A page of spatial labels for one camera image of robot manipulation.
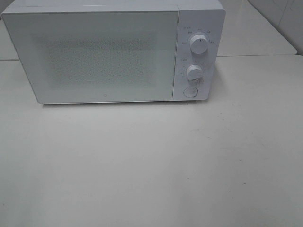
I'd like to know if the round door release button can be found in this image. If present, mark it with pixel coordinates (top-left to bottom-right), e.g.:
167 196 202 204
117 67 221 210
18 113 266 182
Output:
183 87 198 98

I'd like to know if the white timer knob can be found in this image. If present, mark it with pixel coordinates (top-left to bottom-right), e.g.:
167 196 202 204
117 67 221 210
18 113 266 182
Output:
186 65 203 81

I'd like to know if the white microwave door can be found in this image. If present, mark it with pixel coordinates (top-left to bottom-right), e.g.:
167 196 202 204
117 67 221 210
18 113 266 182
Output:
3 11 178 104

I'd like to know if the upper white power knob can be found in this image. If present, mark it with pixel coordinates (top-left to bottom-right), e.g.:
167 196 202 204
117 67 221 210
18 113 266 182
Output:
189 33 209 54

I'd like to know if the white microwave oven body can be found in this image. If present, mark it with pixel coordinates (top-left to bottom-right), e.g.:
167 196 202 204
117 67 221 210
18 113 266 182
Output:
1 0 225 104

